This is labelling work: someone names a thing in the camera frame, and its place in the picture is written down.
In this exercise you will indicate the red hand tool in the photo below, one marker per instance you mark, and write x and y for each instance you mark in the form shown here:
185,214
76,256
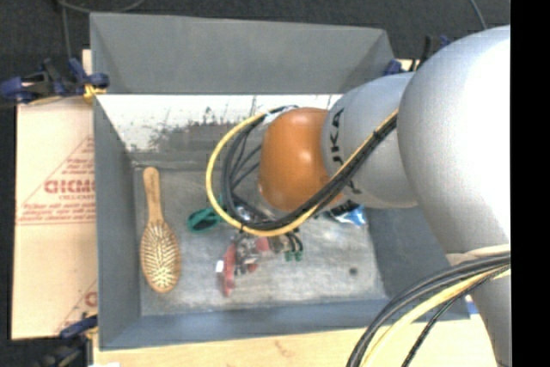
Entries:
227,270

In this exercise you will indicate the grey metal bin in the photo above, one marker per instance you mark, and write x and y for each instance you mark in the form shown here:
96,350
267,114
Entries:
223,60

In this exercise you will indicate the blue and white packet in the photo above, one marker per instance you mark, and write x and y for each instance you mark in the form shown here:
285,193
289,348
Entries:
356,218

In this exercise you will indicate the cardboard board with red print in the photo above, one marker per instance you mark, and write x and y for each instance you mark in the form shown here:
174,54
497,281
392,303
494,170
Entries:
51,253

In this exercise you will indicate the black cylinder on white bracket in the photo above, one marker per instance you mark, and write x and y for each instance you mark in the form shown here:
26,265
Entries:
339,209

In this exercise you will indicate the wooden hairbrush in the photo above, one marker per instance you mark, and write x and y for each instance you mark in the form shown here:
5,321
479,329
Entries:
160,249

